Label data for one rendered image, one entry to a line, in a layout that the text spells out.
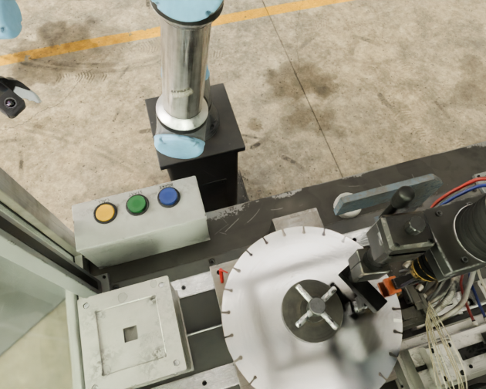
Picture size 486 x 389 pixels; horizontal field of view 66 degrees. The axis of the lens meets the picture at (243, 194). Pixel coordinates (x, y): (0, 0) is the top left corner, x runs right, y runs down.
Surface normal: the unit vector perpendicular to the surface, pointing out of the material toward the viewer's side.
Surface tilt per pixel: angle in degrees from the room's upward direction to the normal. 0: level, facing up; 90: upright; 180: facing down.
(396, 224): 0
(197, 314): 0
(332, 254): 0
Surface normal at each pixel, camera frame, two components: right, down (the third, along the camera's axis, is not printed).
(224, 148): 0.02, -0.44
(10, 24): 1.00, 0.04
